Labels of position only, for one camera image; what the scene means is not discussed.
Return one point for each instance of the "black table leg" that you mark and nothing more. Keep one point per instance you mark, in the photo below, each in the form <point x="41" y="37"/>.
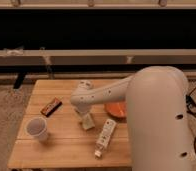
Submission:
<point x="19" y="80"/>

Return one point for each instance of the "brown chocolate bar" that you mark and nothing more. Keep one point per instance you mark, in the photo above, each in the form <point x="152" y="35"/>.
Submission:
<point x="51" y="107"/>

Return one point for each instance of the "white plastic cup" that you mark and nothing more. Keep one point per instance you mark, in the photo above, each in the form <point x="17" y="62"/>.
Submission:
<point x="37" y="128"/>

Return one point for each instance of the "orange bowl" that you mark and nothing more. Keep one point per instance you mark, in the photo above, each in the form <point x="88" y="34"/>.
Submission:
<point x="116" y="109"/>

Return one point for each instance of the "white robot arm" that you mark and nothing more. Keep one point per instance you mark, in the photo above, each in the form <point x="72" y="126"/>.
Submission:
<point x="157" y="120"/>

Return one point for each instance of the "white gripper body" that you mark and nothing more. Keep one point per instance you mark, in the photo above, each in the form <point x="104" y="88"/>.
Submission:
<point x="82" y="110"/>

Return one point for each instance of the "grey horizontal rail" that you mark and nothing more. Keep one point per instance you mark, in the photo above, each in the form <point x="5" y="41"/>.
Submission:
<point x="95" y="57"/>

